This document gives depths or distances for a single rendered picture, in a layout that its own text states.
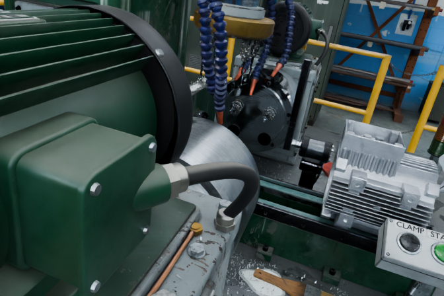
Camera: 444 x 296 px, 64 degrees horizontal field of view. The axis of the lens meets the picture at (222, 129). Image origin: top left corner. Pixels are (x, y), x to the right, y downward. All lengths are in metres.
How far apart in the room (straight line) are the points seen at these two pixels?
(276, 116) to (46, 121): 0.89
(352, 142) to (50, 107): 0.65
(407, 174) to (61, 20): 0.72
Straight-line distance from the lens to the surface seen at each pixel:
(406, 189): 0.79
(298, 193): 0.96
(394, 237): 0.65
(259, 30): 0.76
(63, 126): 0.22
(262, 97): 1.05
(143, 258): 0.33
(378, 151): 0.80
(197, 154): 0.53
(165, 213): 0.38
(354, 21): 5.80
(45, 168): 0.18
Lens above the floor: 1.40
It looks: 23 degrees down
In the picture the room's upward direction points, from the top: 9 degrees clockwise
